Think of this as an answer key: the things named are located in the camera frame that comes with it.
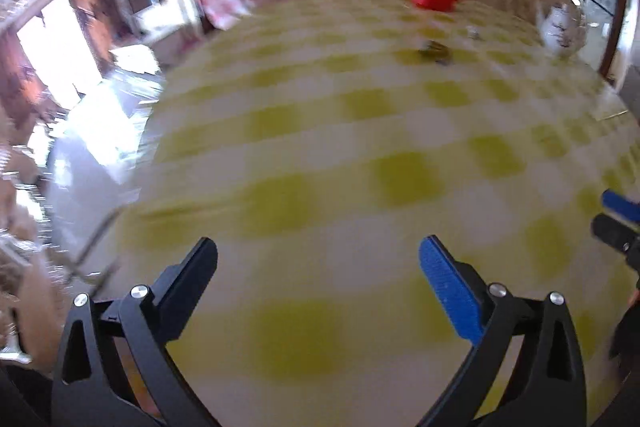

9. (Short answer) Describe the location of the brown patterned curtain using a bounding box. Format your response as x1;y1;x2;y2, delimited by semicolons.
65;0;116;72

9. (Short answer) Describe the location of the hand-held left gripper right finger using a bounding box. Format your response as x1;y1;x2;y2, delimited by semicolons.
417;234;588;427

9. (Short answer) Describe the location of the yellow checked tablecloth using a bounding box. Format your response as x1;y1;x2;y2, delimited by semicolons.
65;0;640;427

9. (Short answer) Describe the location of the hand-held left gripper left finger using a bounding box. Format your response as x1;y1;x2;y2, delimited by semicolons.
51;237;221;427

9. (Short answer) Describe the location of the white floral teapot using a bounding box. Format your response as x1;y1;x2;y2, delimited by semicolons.
537;2;588;58

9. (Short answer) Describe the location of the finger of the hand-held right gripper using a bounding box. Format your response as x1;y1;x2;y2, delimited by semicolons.
591;214;640;269
602;189;640;224

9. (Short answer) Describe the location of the green foil snack packet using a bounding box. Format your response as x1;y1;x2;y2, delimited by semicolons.
419;41;451;65

